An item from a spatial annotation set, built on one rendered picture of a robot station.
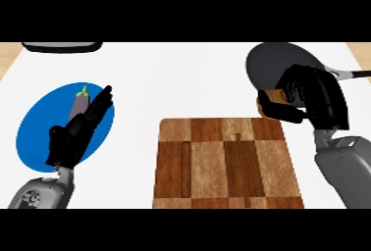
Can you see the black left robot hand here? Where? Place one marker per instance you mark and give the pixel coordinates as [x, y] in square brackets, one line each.
[77, 134]

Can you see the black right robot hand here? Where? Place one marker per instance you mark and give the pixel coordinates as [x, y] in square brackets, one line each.
[318, 98]

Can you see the brown croissant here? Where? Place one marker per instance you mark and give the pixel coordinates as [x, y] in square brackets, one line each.
[274, 102]

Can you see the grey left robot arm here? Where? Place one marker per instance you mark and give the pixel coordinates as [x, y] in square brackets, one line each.
[46, 192]

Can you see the dark grey frying pan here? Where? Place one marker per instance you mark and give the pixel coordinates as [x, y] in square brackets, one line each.
[278, 65]

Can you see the wooden checkered cutting board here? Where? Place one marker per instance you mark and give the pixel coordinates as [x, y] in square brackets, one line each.
[226, 163]

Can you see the blue oval plate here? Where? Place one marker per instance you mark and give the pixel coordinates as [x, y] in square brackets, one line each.
[40, 130]

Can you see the purple eggplant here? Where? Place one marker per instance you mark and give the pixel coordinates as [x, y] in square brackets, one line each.
[80, 104]

